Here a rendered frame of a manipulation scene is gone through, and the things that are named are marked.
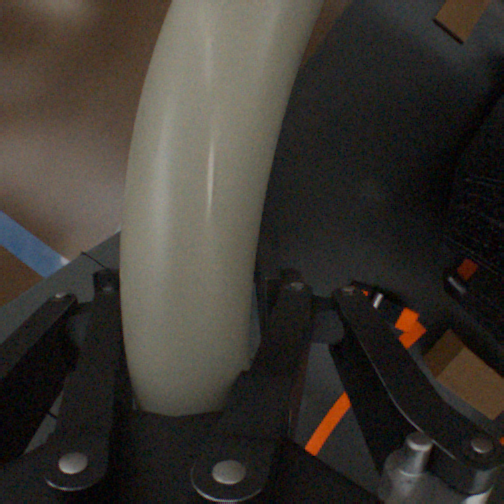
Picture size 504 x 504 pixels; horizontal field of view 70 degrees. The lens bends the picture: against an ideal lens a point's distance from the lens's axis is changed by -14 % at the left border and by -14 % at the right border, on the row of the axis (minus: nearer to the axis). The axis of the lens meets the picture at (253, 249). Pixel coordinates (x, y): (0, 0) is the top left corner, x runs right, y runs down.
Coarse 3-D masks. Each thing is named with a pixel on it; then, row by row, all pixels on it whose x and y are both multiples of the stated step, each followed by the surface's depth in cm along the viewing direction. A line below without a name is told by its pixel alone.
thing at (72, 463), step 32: (96, 288) 15; (96, 320) 13; (96, 352) 11; (96, 384) 8; (128, 384) 12; (64, 416) 7; (96, 416) 7; (64, 448) 6; (96, 448) 6; (64, 480) 5; (96, 480) 5
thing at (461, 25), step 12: (456, 0) 83; (468, 0) 83; (480, 0) 83; (444, 12) 85; (456, 12) 84; (468, 12) 84; (480, 12) 84; (444, 24) 86; (456, 24) 85; (468, 24) 85; (456, 36) 86; (468, 36) 86
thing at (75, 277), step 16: (112, 240) 77; (80, 256) 65; (96, 256) 68; (112, 256) 72; (64, 272) 57; (80, 272) 60; (32, 288) 49; (48, 288) 51; (64, 288) 54; (80, 288) 57; (16, 304) 44; (32, 304) 46; (256, 304) 94; (0, 320) 40; (16, 320) 42; (256, 320) 86; (0, 336) 38; (256, 336) 79; (48, 416) 34; (48, 432) 32; (32, 448) 30
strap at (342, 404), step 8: (416, 328) 107; (400, 336) 108; (408, 336) 108; (416, 336) 108; (408, 344) 109; (344, 392) 113; (344, 400) 114; (336, 408) 115; (344, 408) 115; (328, 416) 116; (336, 416) 116; (320, 424) 117; (328, 424) 116; (320, 432) 117; (328, 432) 117; (312, 440) 118; (320, 440) 118; (312, 448) 119
